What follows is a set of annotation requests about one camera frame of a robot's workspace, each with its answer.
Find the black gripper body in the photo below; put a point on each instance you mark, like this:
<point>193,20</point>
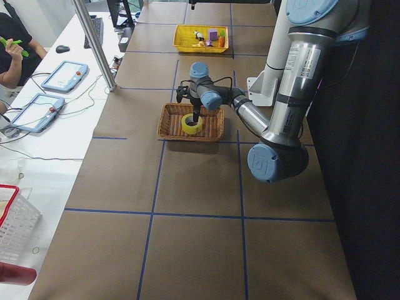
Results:
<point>195,107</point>
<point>192,6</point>

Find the yellow tape roll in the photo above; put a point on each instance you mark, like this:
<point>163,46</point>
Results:
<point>189,126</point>

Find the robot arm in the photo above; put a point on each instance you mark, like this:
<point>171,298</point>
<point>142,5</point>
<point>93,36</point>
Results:
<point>275,103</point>

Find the brown wicker basket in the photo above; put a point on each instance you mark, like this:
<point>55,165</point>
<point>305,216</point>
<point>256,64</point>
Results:
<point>170,125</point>

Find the yellow wicker tray basket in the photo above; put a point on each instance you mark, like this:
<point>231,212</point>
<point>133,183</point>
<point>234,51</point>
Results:
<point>184,39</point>

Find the small panda figurine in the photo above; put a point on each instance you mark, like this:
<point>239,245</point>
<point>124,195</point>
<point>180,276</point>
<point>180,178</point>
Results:
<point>198,35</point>

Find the purple foam cube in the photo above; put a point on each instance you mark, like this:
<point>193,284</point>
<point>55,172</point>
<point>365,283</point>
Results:
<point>212,34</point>

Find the toy croissant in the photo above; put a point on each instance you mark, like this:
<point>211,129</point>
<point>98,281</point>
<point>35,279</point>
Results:
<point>199,44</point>

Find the orange toy carrot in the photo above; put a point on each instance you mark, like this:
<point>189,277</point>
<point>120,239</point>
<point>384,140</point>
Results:
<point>221,39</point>

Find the black power box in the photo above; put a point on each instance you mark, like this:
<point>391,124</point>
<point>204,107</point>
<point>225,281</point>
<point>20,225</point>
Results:
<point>125,39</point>

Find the black monitor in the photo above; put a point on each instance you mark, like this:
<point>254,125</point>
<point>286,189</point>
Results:
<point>121,15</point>

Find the black keyboard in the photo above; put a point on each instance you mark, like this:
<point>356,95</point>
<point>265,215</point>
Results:
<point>98,26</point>

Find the far teach pendant tablet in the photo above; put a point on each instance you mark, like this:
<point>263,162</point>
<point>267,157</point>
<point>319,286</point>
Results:
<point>65,77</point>

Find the teach pendant tablet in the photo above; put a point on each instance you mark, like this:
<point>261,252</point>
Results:
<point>39,113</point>
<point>65,77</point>

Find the computer mouse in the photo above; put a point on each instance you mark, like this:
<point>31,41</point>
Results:
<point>62,49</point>

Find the near teach pendant tablet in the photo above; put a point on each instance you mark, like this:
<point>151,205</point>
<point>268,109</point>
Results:
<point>39,113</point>

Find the seated person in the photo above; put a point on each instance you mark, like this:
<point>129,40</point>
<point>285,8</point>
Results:
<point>21,55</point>

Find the white plastic crate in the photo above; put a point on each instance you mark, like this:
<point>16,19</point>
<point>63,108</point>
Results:
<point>18,219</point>

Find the red cylinder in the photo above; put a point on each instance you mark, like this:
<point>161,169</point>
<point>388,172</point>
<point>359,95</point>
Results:
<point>17,275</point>

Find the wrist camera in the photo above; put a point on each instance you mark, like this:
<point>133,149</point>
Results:
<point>182,92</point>

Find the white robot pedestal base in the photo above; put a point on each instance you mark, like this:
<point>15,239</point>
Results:
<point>263,88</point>

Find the aluminium frame post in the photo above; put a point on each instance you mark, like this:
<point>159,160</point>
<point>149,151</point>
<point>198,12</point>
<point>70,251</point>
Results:
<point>85,20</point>

